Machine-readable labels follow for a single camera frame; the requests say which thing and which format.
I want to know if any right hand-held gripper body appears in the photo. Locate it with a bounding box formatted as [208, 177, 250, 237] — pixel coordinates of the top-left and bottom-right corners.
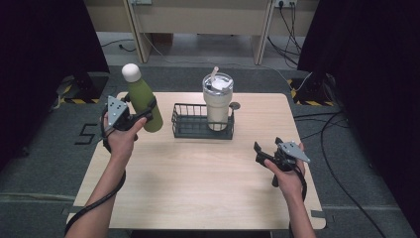
[270, 141, 312, 188]

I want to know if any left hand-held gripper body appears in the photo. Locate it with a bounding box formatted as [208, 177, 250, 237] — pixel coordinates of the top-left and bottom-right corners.
[101, 95, 141, 132]

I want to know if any green bottle with white cap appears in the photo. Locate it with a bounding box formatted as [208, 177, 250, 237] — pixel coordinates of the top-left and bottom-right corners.
[121, 62, 164, 134]

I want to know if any dark wire basket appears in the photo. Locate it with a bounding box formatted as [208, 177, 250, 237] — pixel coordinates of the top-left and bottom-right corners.
[171, 102, 236, 140]

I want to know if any white tumbler with lid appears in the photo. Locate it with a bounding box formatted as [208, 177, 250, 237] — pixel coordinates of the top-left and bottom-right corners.
[201, 65, 235, 132]

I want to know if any person's right hand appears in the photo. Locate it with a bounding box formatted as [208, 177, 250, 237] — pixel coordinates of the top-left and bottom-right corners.
[263, 142, 307, 196]

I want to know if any person's left hand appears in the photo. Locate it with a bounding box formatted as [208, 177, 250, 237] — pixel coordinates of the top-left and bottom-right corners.
[102, 113, 148, 161]

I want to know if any black stand base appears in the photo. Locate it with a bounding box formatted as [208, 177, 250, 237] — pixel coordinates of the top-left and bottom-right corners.
[286, 72, 337, 107]
[55, 70, 110, 105]

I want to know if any black curtain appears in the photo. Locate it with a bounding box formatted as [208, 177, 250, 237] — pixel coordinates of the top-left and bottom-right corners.
[0, 0, 111, 173]
[296, 0, 420, 229]

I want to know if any beige desk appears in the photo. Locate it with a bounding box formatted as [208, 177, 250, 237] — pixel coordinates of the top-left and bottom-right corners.
[83, 0, 320, 65]

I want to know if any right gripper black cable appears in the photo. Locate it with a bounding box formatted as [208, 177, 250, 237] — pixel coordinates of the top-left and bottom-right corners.
[288, 164, 308, 238]

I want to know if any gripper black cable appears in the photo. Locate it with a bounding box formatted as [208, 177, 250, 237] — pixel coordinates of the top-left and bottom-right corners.
[63, 108, 128, 236]
[288, 164, 308, 238]

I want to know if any long black floor cable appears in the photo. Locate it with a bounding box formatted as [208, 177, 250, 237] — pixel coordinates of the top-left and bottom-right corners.
[320, 112, 387, 238]

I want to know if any short black floor cable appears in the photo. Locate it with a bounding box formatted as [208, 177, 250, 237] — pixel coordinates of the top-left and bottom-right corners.
[100, 39, 137, 54]

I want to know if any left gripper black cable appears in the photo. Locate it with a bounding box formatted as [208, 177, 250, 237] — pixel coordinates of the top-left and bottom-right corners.
[63, 108, 128, 236]

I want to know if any black power cable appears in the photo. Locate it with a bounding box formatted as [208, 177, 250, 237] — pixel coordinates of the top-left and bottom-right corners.
[266, 1, 303, 69]

